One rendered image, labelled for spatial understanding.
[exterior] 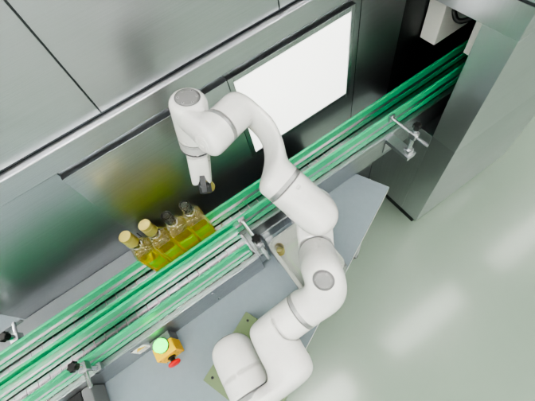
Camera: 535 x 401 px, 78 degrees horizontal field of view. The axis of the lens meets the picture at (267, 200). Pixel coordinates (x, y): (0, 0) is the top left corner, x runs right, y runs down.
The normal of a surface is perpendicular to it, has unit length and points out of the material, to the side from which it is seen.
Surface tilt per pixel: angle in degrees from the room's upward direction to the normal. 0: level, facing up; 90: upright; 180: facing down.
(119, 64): 90
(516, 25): 90
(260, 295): 0
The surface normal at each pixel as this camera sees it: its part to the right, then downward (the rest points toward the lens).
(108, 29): 0.55, 0.69
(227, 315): -0.16, -0.46
